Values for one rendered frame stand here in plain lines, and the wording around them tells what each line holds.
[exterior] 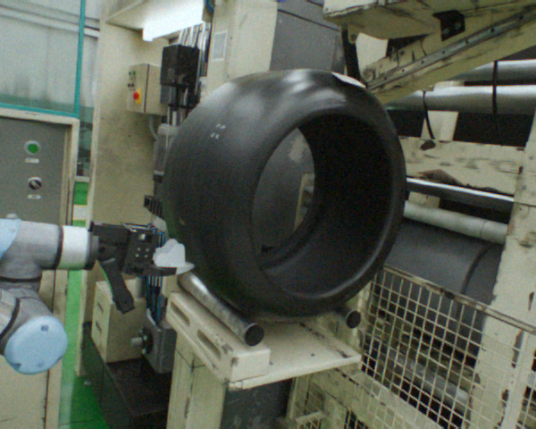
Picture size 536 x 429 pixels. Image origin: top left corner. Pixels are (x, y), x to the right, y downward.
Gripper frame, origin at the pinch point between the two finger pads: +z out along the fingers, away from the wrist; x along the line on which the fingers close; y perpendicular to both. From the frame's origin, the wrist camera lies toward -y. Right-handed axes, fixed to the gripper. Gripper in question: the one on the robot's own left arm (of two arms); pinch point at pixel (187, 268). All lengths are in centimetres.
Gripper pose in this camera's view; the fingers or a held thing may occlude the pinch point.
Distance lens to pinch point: 91.8
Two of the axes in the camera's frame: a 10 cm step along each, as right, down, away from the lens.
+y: 2.4, -9.7, -0.9
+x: -5.5, -2.2, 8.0
